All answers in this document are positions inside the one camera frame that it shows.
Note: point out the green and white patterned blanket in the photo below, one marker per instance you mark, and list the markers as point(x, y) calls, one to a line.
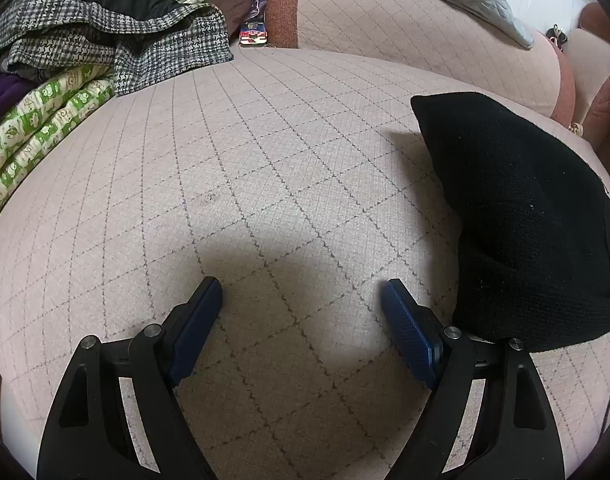
point(40, 120)

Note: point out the pink quilted sofa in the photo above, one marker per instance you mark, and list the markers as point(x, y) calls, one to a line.
point(285, 185)

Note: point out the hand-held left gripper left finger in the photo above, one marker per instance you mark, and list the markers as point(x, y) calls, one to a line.
point(197, 320)

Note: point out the black pants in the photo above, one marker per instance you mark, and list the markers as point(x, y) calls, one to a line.
point(525, 220)

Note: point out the purple cloth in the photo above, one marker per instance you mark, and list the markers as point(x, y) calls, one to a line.
point(2, 95)

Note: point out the red and blue packet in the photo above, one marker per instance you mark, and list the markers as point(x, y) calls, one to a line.
point(254, 35)

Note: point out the houndstooth wool coat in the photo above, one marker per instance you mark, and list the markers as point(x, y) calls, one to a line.
point(175, 45)

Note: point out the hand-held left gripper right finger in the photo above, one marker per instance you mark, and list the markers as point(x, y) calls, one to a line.
point(407, 325)

